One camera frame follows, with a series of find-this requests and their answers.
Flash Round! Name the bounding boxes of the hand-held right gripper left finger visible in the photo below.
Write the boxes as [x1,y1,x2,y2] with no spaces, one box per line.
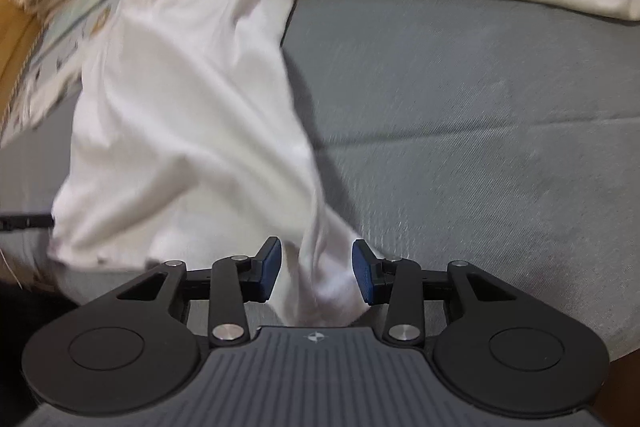
[116,236,282,348]

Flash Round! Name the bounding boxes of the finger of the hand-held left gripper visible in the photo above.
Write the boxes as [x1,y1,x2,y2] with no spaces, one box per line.
[0,214,55,234]

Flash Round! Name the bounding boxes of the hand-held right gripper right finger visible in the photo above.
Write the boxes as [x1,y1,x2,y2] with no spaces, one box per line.
[351,238,521,348]

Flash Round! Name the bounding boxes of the white long-sleeve shirt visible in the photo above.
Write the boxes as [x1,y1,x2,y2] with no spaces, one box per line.
[47,0,637,328]

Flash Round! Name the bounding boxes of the grey bed cover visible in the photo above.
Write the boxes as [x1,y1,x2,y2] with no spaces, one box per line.
[0,0,640,363]

